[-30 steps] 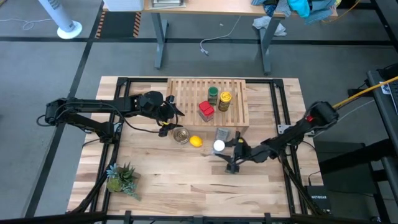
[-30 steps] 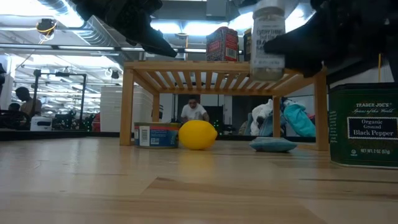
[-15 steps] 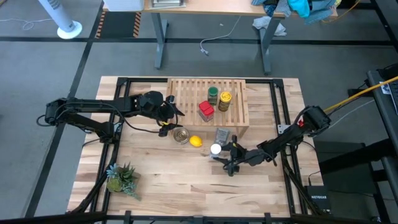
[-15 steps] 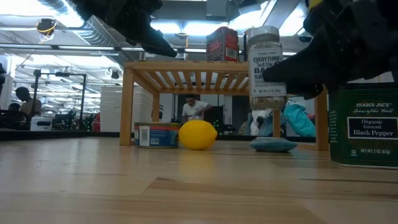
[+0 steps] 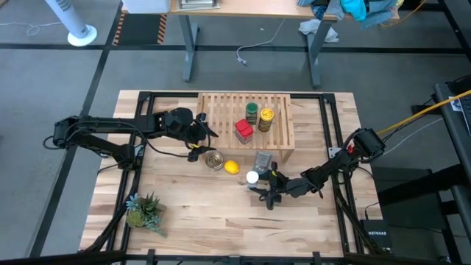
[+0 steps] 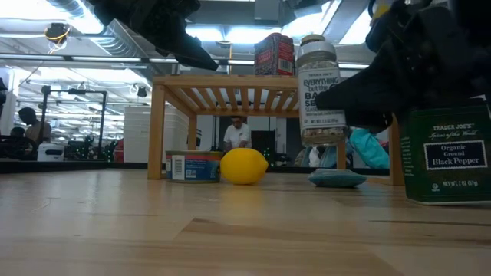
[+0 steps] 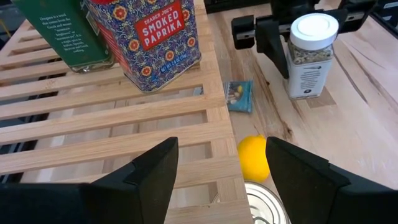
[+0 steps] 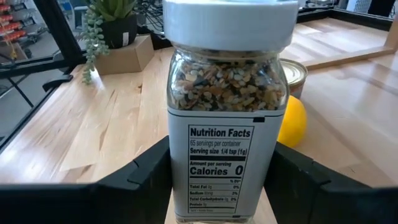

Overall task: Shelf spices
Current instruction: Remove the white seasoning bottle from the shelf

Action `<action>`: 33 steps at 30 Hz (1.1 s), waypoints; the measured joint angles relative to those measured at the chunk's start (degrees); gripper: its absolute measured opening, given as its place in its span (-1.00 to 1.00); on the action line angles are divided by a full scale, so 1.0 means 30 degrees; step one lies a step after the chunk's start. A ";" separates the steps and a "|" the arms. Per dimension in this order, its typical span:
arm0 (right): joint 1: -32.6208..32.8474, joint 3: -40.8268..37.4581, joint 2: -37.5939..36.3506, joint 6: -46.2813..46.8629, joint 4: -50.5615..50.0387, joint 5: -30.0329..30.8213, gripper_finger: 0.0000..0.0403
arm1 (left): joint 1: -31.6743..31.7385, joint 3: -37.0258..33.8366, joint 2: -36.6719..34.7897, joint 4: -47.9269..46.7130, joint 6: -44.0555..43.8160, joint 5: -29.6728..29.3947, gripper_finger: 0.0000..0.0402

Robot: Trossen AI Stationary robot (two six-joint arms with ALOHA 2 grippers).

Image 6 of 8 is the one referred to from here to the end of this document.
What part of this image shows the black camera rig stand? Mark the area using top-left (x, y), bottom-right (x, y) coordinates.
top-left (40, 84), bottom-right (108, 154)

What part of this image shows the person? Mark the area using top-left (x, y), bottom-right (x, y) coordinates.
top-left (17, 107), bottom-right (53, 145)
top-left (223, 116), bottom-right (253, 153)
top-left (9, 126), bottom-right (27, 149)

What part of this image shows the red spice tin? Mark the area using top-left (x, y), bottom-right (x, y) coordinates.
top-left (254, 33), bottom-right (295, 77)

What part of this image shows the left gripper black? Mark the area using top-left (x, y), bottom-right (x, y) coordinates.
top-left (87, 0), bottom-right (219, 72)

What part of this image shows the blue snack pouch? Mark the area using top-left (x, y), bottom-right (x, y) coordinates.
top-left (307, 168), bottom-right (367, 189)

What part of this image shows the pile of clothes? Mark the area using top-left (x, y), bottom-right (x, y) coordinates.
top-left (295, 128), bottom-right (390, 169)

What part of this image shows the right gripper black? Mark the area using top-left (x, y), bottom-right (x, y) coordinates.
top-left (314, 0), bottom-right (491, 131)

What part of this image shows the bagel seasoning jar white lid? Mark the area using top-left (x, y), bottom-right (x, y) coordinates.
top-left (295, 34), bottom-right (348, 147)

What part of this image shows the wooden slatted shelf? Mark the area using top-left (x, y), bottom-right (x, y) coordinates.
top-left (147, 74), bottom-right (406, 187)

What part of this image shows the white box appliance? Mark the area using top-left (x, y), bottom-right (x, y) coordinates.
top-left (37, 143), bottom-right (65, 162)

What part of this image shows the green black pepper tin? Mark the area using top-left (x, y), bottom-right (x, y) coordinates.
top-left (400, 102), bottom-right (491, 206)

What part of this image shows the blue tuna can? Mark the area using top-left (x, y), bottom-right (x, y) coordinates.
top-left (165, 149), bottom-right (223, 184)

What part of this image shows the white storage bins stack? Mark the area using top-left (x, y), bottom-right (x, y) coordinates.
top-left (123, 106), bottom-right (189, 164)

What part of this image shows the yellow lemon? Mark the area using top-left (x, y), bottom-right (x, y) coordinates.
top-left (219, 148), bottom-right (269, 186)

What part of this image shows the hanging yellow cable reel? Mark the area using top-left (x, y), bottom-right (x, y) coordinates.
top-left (44, 22), bottom-right (71, 44)

